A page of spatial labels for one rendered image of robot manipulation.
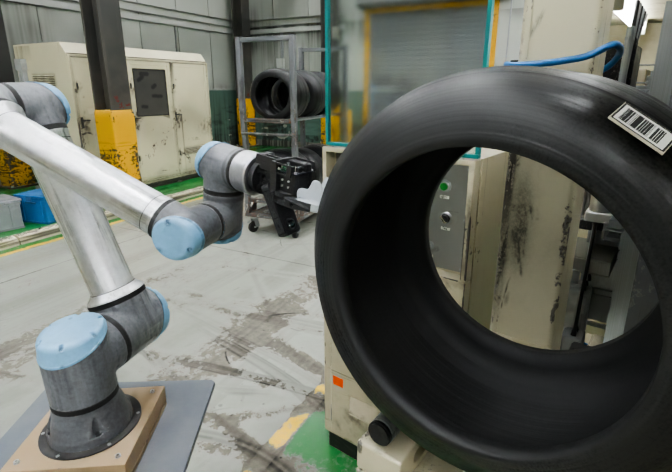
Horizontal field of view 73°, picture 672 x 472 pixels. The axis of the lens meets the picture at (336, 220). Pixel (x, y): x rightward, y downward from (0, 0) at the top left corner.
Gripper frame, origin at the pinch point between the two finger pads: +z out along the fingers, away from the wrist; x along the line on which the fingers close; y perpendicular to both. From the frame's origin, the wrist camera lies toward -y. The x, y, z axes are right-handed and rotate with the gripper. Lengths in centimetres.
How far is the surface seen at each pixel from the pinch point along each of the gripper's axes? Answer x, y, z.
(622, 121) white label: -11.9, 24.3, 41.8
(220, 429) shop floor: 38, -135, -77
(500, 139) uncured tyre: -12.7, 20.5, 30.8
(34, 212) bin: 123, -174, -496
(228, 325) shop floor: 102, -143, -146
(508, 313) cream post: 27.0, -20.7, 28.8
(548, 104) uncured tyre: -11.3, 24.9, 34.5
